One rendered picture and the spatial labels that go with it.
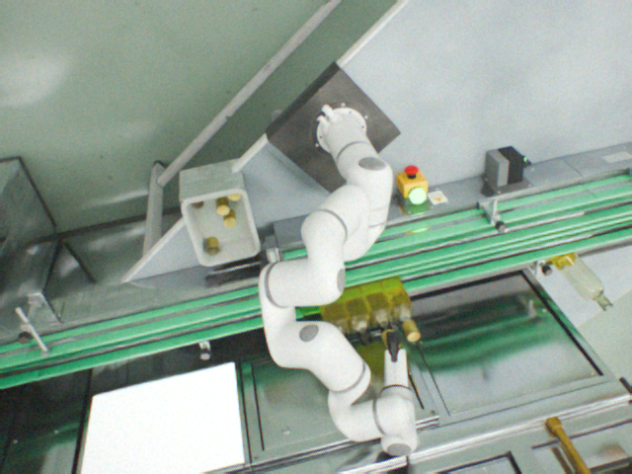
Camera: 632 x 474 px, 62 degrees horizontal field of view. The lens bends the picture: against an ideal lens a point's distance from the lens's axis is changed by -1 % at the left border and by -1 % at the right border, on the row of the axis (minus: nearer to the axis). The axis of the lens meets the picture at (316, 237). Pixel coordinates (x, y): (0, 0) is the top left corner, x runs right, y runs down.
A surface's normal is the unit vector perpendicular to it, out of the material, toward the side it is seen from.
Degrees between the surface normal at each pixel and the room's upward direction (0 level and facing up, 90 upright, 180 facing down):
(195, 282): 90
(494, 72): 0
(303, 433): 90
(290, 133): 1
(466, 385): 91
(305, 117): 1
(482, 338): 90
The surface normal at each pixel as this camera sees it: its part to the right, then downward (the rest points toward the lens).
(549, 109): 0.20, 0.58
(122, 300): -0.13, -0.78
